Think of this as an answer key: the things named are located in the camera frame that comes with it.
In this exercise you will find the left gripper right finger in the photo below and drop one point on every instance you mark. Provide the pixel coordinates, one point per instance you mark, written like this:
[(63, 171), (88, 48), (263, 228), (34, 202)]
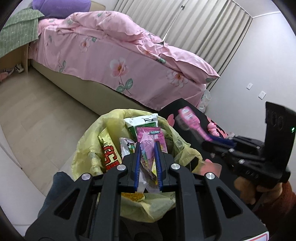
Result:
[(158, 161)]

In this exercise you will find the sneaker under nightstand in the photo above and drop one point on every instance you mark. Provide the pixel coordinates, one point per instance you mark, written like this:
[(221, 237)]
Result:
[(19, 68)]

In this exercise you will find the green checkered cloth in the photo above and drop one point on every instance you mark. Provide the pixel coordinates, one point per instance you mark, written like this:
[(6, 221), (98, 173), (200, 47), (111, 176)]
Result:
[(19, 30)]

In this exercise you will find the white wall socket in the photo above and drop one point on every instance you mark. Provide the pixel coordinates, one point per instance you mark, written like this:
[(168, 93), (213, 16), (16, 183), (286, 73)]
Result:
[(262, 95)]

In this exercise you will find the green plastic bottle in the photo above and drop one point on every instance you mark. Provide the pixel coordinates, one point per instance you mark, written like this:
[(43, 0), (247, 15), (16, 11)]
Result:
[(141, 121)]

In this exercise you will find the pink caterpillar toy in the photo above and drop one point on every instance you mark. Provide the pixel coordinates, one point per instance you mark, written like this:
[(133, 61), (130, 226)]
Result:
[(215, 130)]

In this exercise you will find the wooden nightstand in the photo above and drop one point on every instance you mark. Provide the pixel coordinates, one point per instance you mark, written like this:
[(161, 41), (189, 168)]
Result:
[(17, 56)]

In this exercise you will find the gold noodle snack bag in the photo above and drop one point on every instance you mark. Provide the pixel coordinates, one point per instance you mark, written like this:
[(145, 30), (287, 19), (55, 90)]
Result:
[(112, 157)]

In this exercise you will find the person right hand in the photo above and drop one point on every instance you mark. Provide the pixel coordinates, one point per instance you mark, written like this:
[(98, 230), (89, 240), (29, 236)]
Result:
[(251, 193)]

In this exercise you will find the white wall switch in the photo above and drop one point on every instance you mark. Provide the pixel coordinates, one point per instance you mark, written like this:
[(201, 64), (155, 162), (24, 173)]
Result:
[(249, 86)]

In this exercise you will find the pink small wrapper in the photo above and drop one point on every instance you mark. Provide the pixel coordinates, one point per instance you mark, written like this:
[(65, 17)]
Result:
[(148, 159)]

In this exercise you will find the black table cloth pink spots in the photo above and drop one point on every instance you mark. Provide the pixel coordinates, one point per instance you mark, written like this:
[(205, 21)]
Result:
[(170, 113)]

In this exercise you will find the purple pillow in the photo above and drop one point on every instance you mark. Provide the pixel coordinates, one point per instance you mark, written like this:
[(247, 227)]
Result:
[(60, 9)]

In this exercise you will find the purple yellow chip bag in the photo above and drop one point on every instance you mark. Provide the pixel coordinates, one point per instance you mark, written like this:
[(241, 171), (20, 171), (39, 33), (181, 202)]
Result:
[(155, 133)]

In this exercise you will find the pink slipper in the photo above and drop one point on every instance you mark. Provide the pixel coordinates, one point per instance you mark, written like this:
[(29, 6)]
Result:
[(3, 76)]

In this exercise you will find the blue jeans leg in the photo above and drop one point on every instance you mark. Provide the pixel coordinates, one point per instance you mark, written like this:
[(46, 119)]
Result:
[(61, 182)]

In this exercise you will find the white plastic bag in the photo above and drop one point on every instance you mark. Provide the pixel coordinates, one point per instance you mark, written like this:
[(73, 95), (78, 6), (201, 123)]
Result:
[(205, 99)]

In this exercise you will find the beige headboard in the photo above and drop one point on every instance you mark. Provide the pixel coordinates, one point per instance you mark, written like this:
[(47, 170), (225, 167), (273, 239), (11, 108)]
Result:
[(97, 6)]

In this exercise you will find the pink hair brush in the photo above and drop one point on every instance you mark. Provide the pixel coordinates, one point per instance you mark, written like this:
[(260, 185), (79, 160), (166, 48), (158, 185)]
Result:
[(188, 121)]

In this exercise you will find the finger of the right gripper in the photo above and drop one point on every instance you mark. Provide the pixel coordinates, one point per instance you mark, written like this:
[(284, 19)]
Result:
[(211, 147), (222, 141)]

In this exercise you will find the yellow trash bag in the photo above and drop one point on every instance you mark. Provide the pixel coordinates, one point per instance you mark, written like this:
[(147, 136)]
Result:
[(147, 207)]

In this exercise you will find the pink floral bed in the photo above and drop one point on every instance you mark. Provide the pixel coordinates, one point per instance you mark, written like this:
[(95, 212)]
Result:
[(106, 61)]

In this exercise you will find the cartoon clear snack wrapper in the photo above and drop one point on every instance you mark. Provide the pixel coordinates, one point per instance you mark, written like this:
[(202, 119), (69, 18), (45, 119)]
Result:
[(127, 146)]

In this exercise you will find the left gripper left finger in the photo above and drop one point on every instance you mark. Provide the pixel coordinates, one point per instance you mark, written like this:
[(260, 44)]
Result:
[(136, 162)]

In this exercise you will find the beige curtain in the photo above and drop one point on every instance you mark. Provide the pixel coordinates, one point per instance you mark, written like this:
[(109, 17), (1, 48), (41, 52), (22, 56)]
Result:
[(211, 29)]

